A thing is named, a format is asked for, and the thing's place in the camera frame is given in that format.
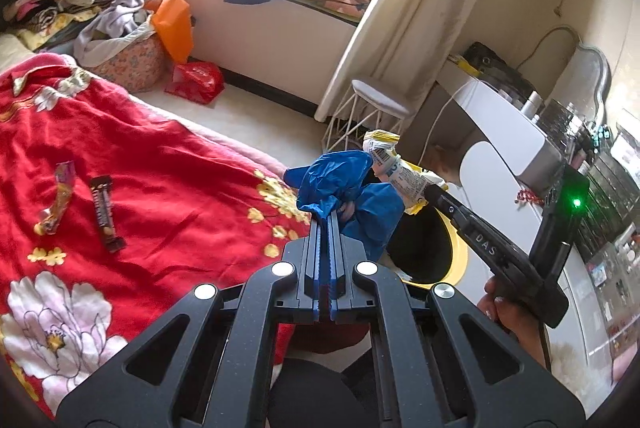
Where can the white dresser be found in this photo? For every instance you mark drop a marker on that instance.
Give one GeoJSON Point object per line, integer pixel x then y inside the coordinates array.
{"type": "Point", "coordinates": [504, 152]}

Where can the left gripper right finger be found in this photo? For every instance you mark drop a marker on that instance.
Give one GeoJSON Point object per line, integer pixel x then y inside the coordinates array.
{"type": "Point", "coordinates": [337, 275]}

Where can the brown candy bar wrapper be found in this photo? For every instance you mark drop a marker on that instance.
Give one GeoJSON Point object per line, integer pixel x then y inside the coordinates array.
{"type": "Point", "coordinates": [101, 195]}

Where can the orange paper bag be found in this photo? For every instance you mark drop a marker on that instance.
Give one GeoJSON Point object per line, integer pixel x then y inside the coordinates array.
{"type": "Point", "coordinates": [172, 21]}

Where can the white wire stool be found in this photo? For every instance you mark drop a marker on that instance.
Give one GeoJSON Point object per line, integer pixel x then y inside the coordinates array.
{"type": "Point", "coordinates": [366, 105]}

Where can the red floral quilt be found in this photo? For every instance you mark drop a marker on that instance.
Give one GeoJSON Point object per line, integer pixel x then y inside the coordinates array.
{"type": "Point", "coordinates": [191, 209]}

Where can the red bag on floor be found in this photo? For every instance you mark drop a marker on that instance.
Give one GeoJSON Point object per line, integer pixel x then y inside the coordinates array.
{"type": "Point", "coordinates": [198, 82]}

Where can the right hand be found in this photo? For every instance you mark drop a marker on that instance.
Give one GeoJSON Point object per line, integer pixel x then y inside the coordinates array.
{"type": "Point", "coordinates": [530, 332]}

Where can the yellow rim trash bin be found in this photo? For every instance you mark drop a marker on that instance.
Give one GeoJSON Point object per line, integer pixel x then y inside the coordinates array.
{"type": "Point", "coordinates": [426, 250]}

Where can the cream curtain right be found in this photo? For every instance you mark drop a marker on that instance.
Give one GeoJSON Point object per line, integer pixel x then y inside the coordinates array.
{"type": "Point", "coordinates": [403, 44]}

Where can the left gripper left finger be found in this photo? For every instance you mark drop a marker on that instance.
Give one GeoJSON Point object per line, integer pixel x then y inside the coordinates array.
{"type": "Point", "coordinates": [316, 277]}

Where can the floral laundry basket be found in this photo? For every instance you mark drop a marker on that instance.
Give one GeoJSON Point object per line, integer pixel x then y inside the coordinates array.
{"type": "Point", "coordinates": [137, 68]}

